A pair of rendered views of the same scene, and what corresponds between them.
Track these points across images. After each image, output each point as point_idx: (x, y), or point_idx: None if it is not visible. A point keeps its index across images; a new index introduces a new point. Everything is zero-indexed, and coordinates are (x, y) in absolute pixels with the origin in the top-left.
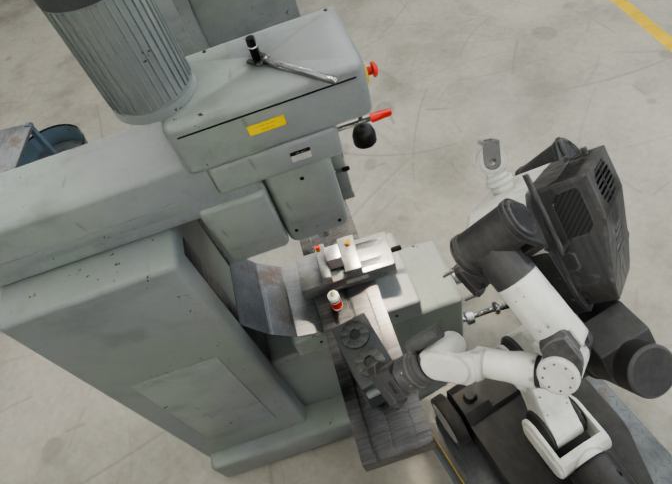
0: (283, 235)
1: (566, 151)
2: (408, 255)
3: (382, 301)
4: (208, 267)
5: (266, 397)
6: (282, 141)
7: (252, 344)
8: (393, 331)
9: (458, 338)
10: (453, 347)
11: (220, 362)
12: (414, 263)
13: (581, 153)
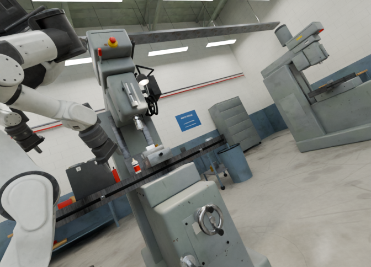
0: (115, 115)
1: (34, 10)
2: (197, 183)
3: (135, 174)
4: (123, 132)
5: (135, 214)
6: (96, 69)
7: (127, 174)
8: (115, 183)
9: (8, 112)
10: (2, 111)
11: (117, 171)
12: (191, 187)
13: (15, 1)
